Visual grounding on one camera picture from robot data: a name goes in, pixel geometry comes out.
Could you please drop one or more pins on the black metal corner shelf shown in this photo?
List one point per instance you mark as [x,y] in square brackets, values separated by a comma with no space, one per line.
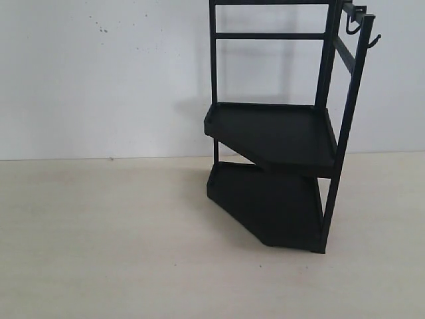
[277,167]

